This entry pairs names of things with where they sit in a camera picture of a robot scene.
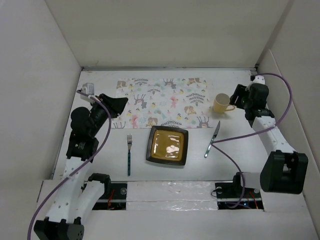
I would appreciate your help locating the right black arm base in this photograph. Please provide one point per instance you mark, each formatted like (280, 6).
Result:
(230, 195)

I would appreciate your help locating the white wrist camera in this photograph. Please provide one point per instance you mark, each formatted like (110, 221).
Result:
(87, 90)
(257, 79)

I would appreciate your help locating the yellow ceramic mug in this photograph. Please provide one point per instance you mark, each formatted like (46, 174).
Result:
(222, 104)

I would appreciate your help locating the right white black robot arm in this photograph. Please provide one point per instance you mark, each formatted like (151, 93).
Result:
(285, 169)

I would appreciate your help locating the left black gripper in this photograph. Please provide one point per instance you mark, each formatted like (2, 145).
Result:
(114, 106)

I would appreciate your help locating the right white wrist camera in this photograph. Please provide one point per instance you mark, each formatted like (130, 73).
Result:
(257, 79)

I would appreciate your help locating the square black brown plate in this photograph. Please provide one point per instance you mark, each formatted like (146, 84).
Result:
(167, 145)

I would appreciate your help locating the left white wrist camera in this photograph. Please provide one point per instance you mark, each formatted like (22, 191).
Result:
(87, 90)

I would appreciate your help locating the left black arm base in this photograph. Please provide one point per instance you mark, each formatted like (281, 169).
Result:
(115, 199)

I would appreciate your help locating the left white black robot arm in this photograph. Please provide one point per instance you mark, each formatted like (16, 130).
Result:
(62, 214)

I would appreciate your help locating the silver table knife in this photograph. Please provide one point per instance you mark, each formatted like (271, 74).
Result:
(216, 131)

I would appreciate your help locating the fork with teal handle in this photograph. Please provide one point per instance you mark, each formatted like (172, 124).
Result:
(129, 145)

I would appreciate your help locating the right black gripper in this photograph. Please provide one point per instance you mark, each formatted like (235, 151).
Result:
(240, 90)

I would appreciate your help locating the floral patterned cloth napkin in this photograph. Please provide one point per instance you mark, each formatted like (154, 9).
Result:
(172, 102)

